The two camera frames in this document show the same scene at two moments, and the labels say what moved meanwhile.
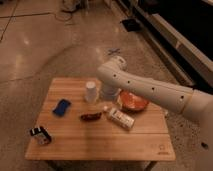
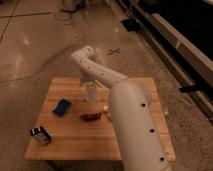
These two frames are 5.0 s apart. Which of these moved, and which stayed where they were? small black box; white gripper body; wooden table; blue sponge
Moved: white gripper body
Stayed: wooden table; blue sponge; small black box
